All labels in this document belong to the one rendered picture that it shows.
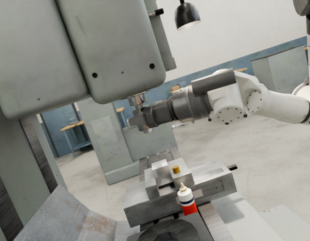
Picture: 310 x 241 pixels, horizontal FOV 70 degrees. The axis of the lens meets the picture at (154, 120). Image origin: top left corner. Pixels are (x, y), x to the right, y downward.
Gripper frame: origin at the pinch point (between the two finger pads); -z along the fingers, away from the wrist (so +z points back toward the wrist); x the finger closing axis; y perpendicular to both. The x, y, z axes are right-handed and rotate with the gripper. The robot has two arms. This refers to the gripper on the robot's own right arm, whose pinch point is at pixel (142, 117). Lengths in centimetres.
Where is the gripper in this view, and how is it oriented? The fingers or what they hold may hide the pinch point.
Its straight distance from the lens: 63.0
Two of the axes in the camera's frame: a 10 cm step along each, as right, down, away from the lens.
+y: 3.2, 9.3, 1.6
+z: 8.9, -2.4, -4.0
